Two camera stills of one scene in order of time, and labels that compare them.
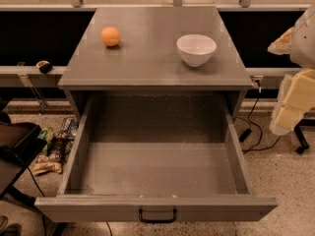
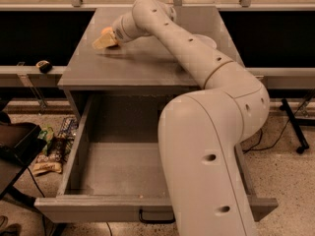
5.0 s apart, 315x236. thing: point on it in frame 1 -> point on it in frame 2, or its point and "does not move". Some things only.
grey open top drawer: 157,151 does not move
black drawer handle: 157,221 does not move
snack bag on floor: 50,161 does not move
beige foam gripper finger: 283,45 -> 105,40
